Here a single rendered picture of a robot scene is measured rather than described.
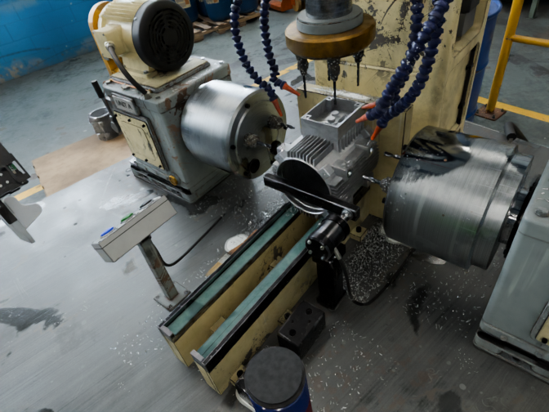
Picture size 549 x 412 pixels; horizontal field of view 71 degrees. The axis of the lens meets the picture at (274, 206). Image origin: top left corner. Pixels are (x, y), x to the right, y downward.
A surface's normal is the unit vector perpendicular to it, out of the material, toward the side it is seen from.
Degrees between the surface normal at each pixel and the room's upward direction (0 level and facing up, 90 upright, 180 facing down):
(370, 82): 90
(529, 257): 90
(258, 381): 0
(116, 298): 0
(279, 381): 0
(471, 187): 39
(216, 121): 47
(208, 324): 90
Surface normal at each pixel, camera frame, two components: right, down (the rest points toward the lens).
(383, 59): -0.62, 0.58
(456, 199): -0.56, -0.02
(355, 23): 0.64, 0.44
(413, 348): -0.14, -0.74
